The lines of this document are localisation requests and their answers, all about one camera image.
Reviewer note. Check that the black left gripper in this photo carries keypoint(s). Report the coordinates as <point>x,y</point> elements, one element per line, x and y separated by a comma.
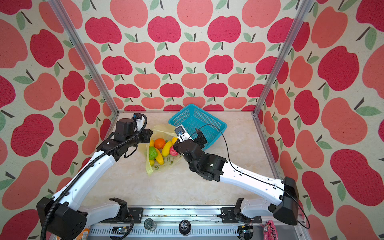
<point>147,133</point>

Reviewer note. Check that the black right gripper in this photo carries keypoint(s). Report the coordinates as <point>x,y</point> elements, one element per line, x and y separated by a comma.
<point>202,141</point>

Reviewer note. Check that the green toy fruit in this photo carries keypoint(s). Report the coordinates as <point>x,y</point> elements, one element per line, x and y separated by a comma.
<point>153,153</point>

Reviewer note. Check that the yellow plastic avocado-print bag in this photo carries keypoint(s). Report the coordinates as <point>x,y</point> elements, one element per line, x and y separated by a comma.
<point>167,133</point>

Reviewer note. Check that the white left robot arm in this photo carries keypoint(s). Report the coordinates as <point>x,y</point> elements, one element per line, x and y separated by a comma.
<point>64,216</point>

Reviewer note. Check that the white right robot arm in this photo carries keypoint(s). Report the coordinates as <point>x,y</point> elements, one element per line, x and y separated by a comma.
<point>281,194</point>

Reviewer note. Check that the orange toy fruit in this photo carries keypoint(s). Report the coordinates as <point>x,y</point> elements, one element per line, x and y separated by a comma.
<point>159,144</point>

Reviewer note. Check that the pink toy fruit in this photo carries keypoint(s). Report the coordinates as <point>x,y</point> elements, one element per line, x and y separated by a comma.
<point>173,152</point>

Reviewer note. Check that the teal plastic mesh basket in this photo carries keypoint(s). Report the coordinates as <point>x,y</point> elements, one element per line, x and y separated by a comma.
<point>193,117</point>

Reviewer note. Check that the yellow toy banana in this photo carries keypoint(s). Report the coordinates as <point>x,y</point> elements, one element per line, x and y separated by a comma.
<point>166,149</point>

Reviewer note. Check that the yellow toy mango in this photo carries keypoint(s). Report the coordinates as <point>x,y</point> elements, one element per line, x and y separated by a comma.
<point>159,158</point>

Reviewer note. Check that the black round knob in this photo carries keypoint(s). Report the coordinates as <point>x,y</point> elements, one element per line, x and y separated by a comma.
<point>185,227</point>

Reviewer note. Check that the small glass jar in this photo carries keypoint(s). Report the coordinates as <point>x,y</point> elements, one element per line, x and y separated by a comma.
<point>150,224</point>

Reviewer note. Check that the orange snack packet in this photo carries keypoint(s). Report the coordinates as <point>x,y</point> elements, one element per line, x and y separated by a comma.
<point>83,235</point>

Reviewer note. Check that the pink snack packet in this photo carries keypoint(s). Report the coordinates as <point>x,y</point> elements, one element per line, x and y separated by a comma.
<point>269,231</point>

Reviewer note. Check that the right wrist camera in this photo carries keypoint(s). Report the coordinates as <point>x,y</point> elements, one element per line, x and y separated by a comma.
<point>182,133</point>

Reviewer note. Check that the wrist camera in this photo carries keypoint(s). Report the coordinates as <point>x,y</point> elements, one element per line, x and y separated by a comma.
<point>182,133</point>
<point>126,128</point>

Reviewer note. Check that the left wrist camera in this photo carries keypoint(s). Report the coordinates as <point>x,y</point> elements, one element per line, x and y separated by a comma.
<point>126,128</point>

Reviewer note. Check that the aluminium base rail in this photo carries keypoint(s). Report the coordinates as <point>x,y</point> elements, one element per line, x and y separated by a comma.
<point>208,223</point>

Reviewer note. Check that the aluminium frame post left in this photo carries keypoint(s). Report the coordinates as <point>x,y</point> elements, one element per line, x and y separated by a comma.
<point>71,31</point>

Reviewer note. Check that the aluminium frame post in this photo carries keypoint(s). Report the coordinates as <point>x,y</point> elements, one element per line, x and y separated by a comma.
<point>301,15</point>
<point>71,31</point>

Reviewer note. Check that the aluminium frame post right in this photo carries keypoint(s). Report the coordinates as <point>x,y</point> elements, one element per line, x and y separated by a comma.
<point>301,15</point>

